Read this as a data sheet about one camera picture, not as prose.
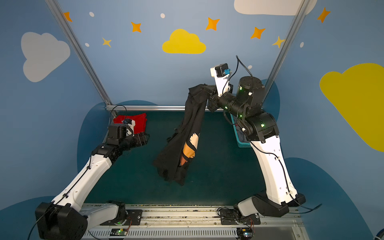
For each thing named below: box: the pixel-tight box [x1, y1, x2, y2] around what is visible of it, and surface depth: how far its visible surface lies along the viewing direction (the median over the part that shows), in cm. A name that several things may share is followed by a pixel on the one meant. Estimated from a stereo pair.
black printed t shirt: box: [153, 84, 217, 186], surface depth 64 cm
